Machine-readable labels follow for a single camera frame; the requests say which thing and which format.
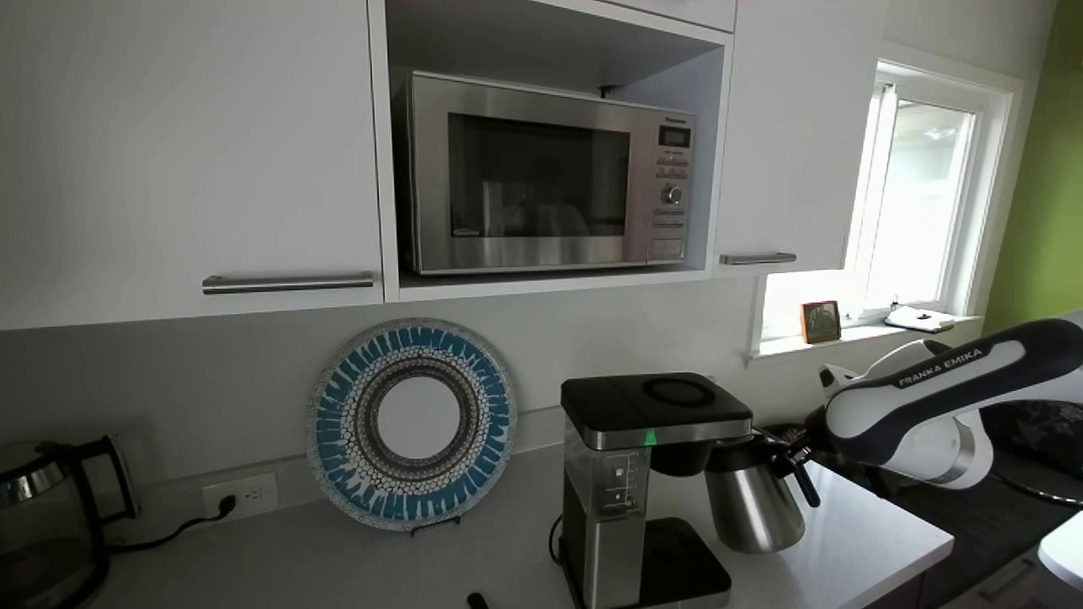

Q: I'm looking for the black silver coffee maker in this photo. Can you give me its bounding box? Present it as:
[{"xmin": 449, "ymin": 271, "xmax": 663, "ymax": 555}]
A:
[{"xmin": 557, "ymin": 372, "xmax": 750, "ymax": 609}]

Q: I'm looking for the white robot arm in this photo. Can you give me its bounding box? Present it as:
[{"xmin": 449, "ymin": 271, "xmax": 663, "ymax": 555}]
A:
[{"xmin": 772, "ymin": 314, "xmax": 1083, "ymax": 490}]

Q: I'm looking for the blue white decorative plate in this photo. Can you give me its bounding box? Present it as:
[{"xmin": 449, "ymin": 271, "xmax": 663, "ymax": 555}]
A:
[{"xmin": 303, "ymin": 318, "xmax": 519, "ymax": 535}]

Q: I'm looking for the dark picture frame on sill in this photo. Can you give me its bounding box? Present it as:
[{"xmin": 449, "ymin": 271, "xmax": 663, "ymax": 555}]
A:
[{"xmin": 802, "ymin": 301, "xmax": 838, "ymax": 346}]

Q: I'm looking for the black power cable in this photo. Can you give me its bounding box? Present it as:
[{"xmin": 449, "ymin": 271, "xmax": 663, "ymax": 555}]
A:
[{"xmin": 106, "ymin": 490, "xmax": 243, "ymax": 555}]

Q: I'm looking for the flat item on sill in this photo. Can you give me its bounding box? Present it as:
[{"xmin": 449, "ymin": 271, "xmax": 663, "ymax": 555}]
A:
[{"xmin": 882, "ymin": 305, "xmax": 953, "ymax": 334}]

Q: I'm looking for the stainless steel coffee carafe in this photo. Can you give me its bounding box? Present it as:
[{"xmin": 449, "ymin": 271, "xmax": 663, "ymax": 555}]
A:
[{"xmin": 704, "ymin": 435, "xmax": 804, "ymax": 555}]

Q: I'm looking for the stainless steel microwave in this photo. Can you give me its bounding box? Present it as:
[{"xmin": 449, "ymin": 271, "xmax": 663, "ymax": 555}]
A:
[{"xmin": 407, "ymin": 71, "xmax": 695, "ymax": 276}]

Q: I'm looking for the white upper cabinet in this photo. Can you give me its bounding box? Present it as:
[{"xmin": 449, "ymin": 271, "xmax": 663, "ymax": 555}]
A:
[{"xmin": 0, "ymin": 0, "xmax": 885, "ymax": 331}]

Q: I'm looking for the window with white frame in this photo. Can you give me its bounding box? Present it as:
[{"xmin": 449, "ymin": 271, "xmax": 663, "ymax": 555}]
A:
[{"xmin": 750, "ymin": 59, "xmax": 1021, "ymax": 356}]

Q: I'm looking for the black glass electric kettle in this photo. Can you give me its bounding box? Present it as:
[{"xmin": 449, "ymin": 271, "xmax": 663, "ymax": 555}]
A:
[{"xmin": 0, "ymin": 435, "xmax": 135, "ymax": 609}]

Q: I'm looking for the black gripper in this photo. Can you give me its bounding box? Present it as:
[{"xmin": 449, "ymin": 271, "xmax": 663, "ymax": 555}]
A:
[{"xmin": 760, "ymin": 424, "xmax": 822, "ymax": 508}]

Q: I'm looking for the white wall outlet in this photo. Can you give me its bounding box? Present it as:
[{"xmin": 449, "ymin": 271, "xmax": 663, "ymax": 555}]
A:
[{"xmin": 203, "ymin": 473, "xmax": 276, "ymax": 518}]

